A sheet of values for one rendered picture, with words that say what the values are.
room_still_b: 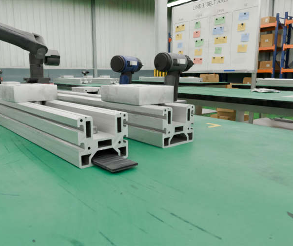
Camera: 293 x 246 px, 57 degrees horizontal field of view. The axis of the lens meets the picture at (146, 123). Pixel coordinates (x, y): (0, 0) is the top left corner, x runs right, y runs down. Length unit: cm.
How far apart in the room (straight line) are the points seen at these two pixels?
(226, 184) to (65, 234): 23
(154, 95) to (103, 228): 40
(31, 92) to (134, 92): 28
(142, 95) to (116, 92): 9
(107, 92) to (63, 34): 1241
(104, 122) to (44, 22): 1240
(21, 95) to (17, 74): 1165
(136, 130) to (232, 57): 315
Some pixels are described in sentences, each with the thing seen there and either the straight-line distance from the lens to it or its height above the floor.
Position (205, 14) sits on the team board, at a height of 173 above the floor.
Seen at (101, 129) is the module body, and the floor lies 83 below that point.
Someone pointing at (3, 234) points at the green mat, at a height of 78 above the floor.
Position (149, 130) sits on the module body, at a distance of 61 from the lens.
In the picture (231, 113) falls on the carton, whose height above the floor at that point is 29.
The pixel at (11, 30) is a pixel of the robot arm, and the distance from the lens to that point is 120.
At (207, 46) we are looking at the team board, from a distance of 400.
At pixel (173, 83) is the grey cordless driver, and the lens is 87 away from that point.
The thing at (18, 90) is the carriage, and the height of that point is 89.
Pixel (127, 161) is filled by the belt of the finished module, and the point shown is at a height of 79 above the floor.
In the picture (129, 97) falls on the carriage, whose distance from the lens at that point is 63.
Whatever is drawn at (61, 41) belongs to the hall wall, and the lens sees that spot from 1299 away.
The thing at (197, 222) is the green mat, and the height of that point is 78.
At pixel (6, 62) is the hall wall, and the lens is 1234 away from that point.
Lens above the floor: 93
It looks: 10 degrees down
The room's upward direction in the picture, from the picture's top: straight up
